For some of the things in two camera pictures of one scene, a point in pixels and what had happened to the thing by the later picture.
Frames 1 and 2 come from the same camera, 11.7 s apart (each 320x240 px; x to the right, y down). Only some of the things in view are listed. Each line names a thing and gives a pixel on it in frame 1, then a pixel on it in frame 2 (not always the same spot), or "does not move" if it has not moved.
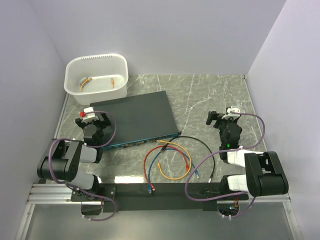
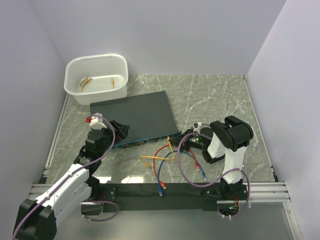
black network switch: x=140 y=119 does not move
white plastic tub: x=97 y=78 does not move
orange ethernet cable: x=161 y=141 -> x=148 y=165
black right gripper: x=213 y=116 -> x=184 y=144
